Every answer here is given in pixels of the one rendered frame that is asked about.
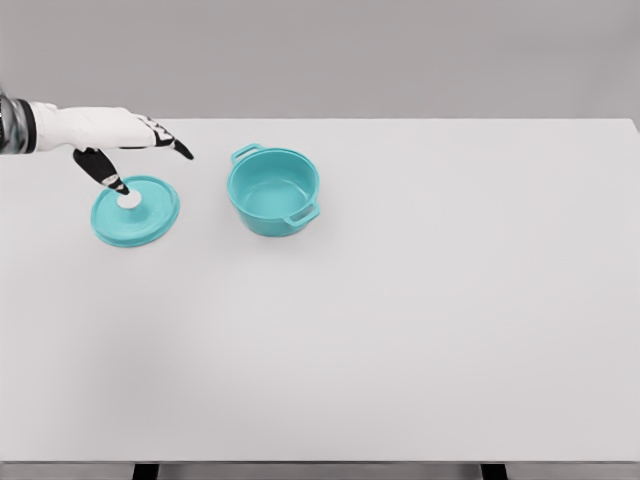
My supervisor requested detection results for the teal pot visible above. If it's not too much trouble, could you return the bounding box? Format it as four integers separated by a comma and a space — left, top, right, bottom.
227, 143, 321, 238

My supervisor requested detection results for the teal pot lid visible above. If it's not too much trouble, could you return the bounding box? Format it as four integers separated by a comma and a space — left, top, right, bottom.
90, 174, 181, 248

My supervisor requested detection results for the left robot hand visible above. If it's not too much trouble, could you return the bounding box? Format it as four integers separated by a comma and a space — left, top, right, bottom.
65, 106, 195, 197

